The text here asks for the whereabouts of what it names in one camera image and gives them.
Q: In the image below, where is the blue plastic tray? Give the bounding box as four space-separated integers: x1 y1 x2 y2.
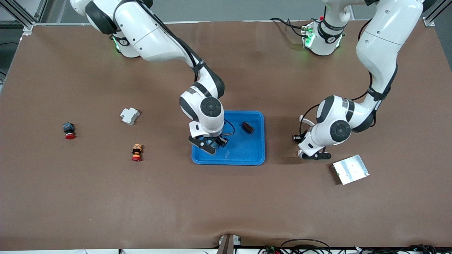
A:
192 110 266 166

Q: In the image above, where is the silver metal plate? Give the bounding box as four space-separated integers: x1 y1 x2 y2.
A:
330 154 370 185

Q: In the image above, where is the brown paper table cover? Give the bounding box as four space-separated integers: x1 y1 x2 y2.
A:
0 19 452 252

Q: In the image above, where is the white circuit breaker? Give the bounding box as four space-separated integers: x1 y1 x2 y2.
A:
120 107 141 126

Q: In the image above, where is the grey metal table clamp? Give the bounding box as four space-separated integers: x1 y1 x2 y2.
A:
216 234 243 254

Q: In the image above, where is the red push button blue block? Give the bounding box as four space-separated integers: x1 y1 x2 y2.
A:
63 122 76 140

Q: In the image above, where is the black arm base cable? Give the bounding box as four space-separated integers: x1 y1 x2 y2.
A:
270 17 306 37

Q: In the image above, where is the black cable bundle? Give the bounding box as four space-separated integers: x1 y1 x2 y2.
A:
257 238 452 254

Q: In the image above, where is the aluminium frame post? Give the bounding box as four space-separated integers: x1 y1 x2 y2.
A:
0 0 57 36
423 0 452 28

